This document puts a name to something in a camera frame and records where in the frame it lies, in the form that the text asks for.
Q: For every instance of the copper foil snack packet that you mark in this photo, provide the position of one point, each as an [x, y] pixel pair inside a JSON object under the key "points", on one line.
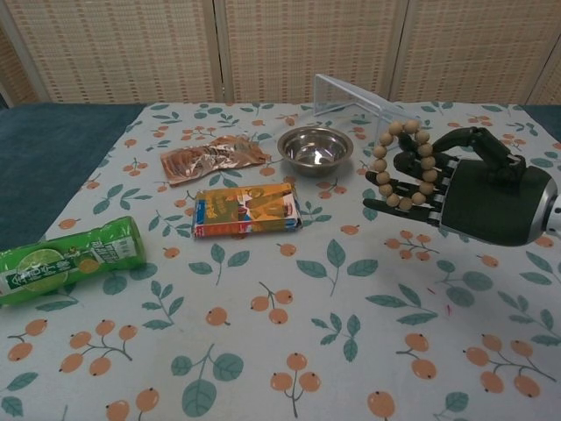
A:
{"points": [[210, 160]]}

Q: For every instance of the stainless steel bowl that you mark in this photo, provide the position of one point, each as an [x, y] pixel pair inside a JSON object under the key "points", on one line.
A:
{"points": [[315, 153]]}

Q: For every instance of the floral fruit print tablecloth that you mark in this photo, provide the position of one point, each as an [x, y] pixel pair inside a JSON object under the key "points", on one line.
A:
{"points": [[280, 307]]}

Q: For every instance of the woven folding screen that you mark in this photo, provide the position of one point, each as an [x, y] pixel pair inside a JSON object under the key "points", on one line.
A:
{"points": [[280, 48]]}

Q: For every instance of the green chip canister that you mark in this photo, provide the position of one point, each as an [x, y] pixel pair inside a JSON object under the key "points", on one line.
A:
{"points": [[66, 263]]}

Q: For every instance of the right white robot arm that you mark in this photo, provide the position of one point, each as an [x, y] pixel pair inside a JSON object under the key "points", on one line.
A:
{"points": [[553, 210]]}

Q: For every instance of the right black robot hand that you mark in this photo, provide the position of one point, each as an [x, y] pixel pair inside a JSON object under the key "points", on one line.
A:
{"points": [[486, 201]]}

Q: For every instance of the orange yellow blue carton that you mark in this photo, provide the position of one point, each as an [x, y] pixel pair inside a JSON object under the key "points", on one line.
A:
{"points": [[245, 210]]}

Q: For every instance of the clear plastic box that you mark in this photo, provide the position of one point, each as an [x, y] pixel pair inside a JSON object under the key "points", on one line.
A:
{"points": [[346, 94]]}

